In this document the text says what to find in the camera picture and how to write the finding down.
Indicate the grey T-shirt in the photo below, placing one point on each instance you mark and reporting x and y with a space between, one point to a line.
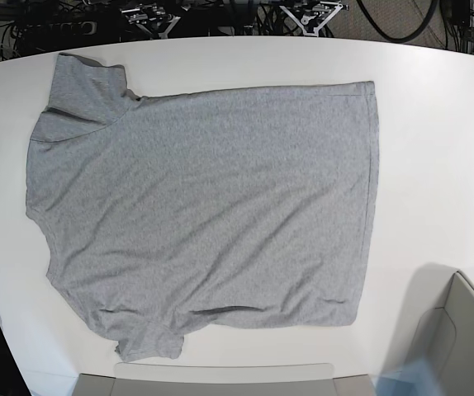
249 208

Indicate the grey bin at bottom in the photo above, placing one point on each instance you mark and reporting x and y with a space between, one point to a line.
143 379

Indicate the grey bin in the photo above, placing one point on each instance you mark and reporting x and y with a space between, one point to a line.
441 359
143 379

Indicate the grey bin at right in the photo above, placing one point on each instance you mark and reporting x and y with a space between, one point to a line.
441 359

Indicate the blue translucent object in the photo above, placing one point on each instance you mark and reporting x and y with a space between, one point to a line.
406 377

